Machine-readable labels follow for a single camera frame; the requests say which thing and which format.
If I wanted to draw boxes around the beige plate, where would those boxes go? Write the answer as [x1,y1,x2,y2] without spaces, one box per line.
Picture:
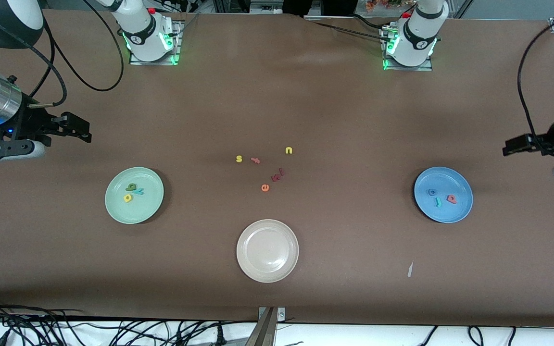
[236,219,300,283]

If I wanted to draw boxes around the black cable on table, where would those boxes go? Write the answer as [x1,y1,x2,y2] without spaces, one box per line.
[301,14,393,41]

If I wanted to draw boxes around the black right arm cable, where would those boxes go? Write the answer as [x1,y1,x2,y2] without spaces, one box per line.
[27,0,126,107]

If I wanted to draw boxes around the light green plate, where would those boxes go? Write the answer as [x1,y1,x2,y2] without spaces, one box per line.
[105,167,164,224]

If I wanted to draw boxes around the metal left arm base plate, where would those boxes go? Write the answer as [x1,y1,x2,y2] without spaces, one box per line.
[382,24,434,72]

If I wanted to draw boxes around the blue plate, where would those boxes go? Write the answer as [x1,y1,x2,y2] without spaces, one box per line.
[414,167,474,224]

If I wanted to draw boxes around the orange dried flowers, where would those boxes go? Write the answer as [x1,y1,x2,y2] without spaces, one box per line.
[366,0,415,12]

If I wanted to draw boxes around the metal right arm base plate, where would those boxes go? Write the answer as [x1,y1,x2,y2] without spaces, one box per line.
[129,20,184,66]

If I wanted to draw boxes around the black floor cable tangle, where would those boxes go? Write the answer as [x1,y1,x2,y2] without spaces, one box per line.
[0,296,258,346]

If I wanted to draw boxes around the aluminium frame post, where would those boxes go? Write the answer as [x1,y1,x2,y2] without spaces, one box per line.
[244,307,286,346]

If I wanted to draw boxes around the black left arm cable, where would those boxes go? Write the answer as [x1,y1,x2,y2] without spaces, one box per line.
[517,10,554,149]

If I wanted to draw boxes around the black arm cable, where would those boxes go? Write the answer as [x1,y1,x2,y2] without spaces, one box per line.
[517,10,554,149]
[27,0,126,107]

